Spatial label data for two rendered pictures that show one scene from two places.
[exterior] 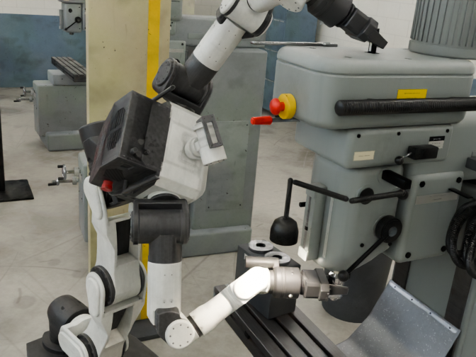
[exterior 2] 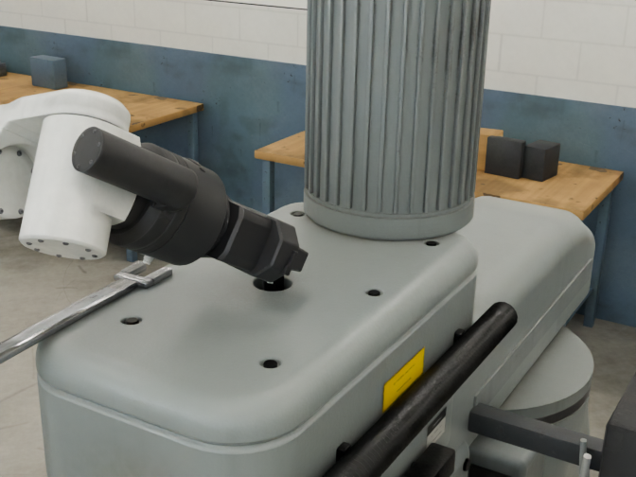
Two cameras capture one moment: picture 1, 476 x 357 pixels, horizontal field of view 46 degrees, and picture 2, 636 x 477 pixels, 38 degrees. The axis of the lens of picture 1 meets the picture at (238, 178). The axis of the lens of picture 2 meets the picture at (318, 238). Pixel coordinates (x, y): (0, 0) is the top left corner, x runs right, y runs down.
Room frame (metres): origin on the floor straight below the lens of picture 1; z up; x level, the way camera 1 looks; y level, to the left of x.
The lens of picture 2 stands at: (0.71, 0.11, 2.25)
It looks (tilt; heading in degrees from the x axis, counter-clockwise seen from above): 21 degrees down; 327
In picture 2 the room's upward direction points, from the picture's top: 1 degrees clockwise
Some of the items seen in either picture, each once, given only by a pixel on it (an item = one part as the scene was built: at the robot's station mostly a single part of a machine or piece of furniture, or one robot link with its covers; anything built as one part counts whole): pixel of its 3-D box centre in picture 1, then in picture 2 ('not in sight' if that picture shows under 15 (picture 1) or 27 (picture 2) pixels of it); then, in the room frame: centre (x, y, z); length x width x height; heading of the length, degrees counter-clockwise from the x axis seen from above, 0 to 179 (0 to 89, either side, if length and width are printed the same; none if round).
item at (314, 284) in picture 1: (304, 284); not in sight; (1.42, -0.21, 1.23); 0.13 x 0.12 x 0.10; 5
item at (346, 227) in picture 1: (348, 209); not in sight; (1.43, -0.31, 1.47); 0.21 x 0.19 x 0.32; 28
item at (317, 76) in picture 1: (371, 84); (280, 350); (1.43, -0.32, 1.81); 0.47 x 0.26 x 0.16; 118
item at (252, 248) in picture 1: (265, 275); not in sight; (1.79, -0.13, 1.04); 0.22 x 0.12 x 0.20; 35
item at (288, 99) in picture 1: (286, 106); not in sight; (1.32, -0.10, 1.76); 0.06 x 0.02 x 0.06; 28
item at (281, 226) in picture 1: (285, 228); not in sight; (1.31, -0.13, 1.45); 0.07 x 0.07 x 0.06
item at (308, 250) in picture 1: (312, 222); not in sight; (1.38, -0.21, 1.44); 0.04 x 0.04 x 0.21; 28
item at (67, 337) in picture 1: (94, 340); not in sight; (1.83, 0.50, 0.68); 0.21 x 0.20 x 0.13; 46
